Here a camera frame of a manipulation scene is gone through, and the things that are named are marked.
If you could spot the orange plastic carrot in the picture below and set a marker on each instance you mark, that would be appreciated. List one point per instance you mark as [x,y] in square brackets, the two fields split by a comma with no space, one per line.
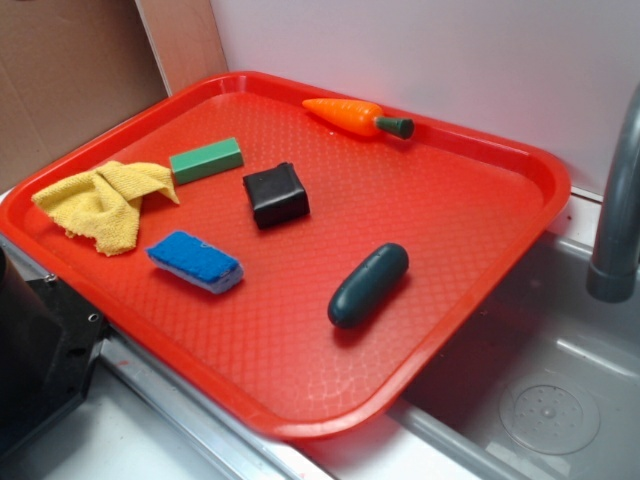
[359,117]

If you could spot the red plastic tray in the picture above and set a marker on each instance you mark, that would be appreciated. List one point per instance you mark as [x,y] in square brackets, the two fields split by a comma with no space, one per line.
[465,205]

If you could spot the yellow microfiber cloth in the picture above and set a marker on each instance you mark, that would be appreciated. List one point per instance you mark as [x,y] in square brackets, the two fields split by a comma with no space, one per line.
[104,204]

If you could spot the dark green plastic pickle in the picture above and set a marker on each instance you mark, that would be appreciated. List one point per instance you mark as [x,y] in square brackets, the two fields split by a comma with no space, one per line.
[362,292]

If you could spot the grey toy sink basin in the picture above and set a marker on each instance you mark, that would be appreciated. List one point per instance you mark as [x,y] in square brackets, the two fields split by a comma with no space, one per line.
[542,382]

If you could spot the blue sponge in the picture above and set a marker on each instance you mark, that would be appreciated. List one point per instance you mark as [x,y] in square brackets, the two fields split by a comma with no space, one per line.
[196,262]

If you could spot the brown cardboard panel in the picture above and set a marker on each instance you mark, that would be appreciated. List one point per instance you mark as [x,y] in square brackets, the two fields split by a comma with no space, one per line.
[71,70]

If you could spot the black rubber block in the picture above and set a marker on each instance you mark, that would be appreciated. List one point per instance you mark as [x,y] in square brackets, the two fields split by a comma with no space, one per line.
[276,195]

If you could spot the green rectangular block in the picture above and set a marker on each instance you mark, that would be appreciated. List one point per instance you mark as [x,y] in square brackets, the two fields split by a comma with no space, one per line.
[206,161]

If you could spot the grey faucet spout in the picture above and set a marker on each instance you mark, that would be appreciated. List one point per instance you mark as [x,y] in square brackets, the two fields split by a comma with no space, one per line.
[614,262]

